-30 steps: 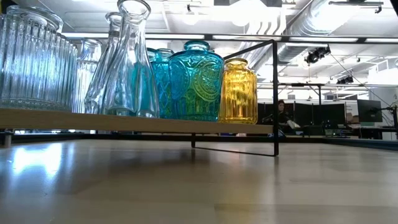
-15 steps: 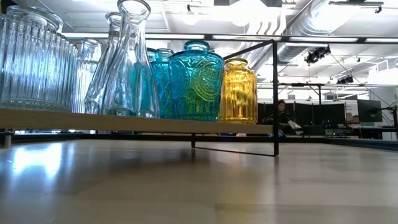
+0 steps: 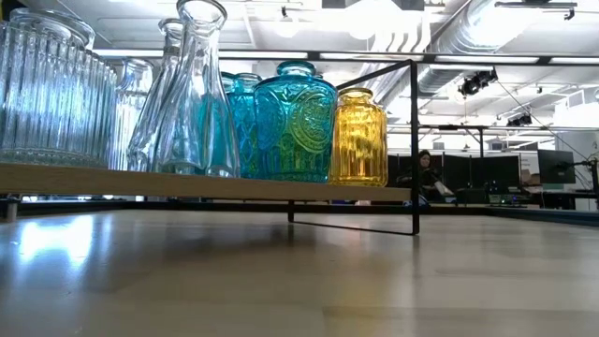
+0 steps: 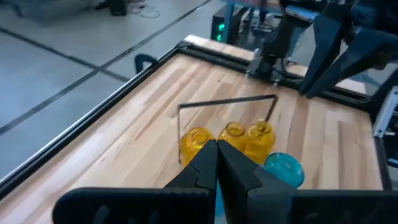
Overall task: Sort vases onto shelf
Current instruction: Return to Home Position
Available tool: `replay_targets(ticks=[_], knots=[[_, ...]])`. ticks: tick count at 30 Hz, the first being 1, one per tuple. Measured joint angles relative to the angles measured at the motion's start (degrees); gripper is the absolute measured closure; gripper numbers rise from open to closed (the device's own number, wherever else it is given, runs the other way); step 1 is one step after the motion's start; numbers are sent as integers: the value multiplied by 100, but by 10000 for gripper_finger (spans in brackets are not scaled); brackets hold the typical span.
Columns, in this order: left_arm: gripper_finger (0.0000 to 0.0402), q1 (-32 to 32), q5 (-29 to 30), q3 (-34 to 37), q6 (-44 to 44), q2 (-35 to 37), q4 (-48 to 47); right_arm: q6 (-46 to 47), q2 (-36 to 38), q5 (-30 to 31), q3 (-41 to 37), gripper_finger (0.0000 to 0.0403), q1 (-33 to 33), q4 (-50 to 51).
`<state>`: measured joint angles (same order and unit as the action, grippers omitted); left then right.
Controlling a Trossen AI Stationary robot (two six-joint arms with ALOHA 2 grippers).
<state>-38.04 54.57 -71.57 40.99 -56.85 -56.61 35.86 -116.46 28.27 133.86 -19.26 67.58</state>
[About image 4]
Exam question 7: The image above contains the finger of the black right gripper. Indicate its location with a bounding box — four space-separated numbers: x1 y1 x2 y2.
299 15 346 96
306 27 398 100

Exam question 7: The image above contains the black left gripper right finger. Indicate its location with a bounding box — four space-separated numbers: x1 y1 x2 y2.
217 139 398 224

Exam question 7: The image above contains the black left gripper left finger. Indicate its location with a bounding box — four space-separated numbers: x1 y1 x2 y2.
52 139 218 224

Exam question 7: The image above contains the amber ribbed glass vase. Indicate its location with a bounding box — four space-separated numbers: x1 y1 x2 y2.
217 121 248 153
244 120 277 166

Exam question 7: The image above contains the amber diamond-pattern glass jar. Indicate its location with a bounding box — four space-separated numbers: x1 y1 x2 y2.
179 127 216 169

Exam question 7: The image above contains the grey metal bracket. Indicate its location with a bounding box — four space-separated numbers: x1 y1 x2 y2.
372 86 398 138

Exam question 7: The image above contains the black aluminium table frame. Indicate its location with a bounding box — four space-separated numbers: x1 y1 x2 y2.
0 40 393 200

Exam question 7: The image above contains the black metal stand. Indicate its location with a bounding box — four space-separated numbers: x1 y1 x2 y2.
222 0 318 47

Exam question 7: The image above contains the wooden tray with black handles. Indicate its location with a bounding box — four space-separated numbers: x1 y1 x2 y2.
176 94 312 190

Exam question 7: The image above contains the black box with green light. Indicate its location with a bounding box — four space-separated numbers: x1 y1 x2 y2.
210 6 233 44

